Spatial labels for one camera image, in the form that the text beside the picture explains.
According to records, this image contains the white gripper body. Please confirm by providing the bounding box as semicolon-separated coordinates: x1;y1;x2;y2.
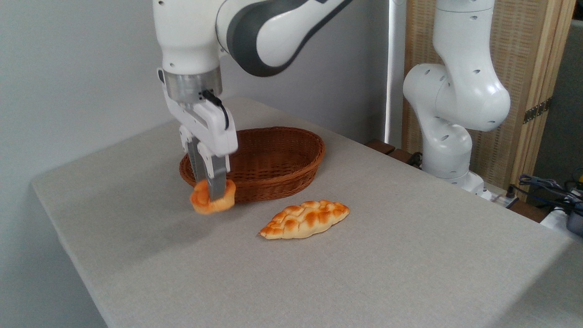
158;68;239;158

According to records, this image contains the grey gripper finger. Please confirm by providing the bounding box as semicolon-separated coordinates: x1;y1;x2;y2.
198;143;230;201
179;126;206;183

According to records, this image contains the round orange bread roll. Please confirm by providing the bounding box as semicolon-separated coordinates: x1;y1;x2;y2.
189;178;237;215

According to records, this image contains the brown wicker basket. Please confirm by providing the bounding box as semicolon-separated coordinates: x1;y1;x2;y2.
179;126;326;204

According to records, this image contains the long braided bread loaf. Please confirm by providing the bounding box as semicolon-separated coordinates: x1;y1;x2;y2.
258;200;351;241

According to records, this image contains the bamboo folding screen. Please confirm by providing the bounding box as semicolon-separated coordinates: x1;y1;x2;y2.
403;0;577;202

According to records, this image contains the dark metal screen hinge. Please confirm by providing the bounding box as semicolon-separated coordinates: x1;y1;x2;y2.
522;97;553;125

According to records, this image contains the grey box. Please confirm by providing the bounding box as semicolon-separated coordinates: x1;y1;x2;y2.
566;211;583;238

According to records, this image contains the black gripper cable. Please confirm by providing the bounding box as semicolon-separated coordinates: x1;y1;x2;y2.
201;90;230;131

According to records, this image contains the white vertical post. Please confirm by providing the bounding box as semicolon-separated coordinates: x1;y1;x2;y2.
384;0;407;149

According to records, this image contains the blue-grey cable bundle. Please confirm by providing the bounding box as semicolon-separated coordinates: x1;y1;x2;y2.
511;174;583;215

